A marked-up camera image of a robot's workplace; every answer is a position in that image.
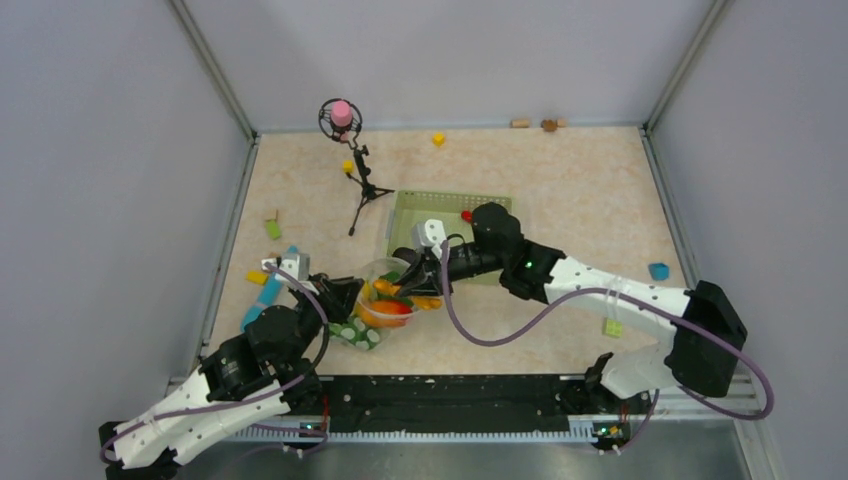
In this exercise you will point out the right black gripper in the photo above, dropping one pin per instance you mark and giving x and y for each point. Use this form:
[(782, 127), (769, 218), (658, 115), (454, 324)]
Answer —
[(422, 279)]

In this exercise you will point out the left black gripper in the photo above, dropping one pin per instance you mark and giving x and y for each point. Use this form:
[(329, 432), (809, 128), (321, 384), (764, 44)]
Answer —
[(337, 295)]

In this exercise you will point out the purple toy eggplant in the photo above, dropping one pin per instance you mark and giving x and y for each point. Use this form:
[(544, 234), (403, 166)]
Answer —
[(406, 254)]

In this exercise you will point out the green toy bell pepper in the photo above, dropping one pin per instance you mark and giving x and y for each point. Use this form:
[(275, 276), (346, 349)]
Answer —
[(391, 277)]

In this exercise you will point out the red orange toy pepper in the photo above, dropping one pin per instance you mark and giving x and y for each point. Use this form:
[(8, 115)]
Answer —
[(384, 313)]

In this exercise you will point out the orange toy ginger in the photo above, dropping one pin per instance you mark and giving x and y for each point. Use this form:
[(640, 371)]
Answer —
[(388, 290)]

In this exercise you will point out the clear zip top bag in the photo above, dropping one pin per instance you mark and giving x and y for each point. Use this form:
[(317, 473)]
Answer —
[(371, 272)]

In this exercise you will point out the green toy cabbage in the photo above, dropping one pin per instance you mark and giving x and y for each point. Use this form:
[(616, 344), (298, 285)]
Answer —
[(356, 334)]

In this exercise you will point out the yellow toy lemon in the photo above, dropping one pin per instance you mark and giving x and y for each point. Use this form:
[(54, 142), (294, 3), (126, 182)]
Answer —
[(367, 292)]

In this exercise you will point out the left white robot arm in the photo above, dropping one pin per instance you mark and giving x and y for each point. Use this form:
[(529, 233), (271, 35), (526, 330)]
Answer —
[(267, 370)]

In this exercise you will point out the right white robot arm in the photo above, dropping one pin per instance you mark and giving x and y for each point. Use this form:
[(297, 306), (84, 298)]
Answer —
[(697, 331)]

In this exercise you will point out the blue cylinder toy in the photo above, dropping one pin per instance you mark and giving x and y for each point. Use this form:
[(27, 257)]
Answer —
[(266, 298)]

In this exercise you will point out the yellow wooden block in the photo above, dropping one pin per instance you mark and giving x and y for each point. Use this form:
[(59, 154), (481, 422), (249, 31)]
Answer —
[(257, 277)]

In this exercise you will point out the light green plastic basket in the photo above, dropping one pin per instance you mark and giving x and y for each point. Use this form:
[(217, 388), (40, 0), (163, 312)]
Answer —
[(412, 207)]

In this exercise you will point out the green wooden block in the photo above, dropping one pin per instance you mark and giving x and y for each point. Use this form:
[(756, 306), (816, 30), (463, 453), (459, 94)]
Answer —
[(272, 229)]

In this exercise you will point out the pink microphone on tripod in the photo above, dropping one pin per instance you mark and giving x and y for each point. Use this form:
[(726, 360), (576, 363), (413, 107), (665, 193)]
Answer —
[(341, 121)]

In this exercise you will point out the small light green block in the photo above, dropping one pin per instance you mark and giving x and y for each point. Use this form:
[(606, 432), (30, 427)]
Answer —
[(612, 328)]

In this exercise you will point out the brown cork piece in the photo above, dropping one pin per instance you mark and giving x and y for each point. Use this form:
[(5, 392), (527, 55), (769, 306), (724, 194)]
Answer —
[(549, 125)]

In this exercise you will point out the blue toy block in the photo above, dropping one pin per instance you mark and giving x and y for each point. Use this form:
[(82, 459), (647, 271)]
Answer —
[(659, 271)]

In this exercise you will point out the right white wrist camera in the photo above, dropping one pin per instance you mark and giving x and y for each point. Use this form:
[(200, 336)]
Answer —
[(429, 236)]

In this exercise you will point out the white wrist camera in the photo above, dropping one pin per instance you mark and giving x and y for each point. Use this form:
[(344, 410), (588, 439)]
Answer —
[(292, 269), (429, 236)]

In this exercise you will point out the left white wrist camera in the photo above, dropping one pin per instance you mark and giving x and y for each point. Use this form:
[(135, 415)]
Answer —
[(292, 269)]

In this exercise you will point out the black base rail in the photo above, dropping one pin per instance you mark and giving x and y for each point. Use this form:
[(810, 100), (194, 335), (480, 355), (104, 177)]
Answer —
[(460, 404)]

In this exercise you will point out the cork at back wall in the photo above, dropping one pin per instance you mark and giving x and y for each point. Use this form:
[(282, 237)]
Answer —
[(520, 123)]

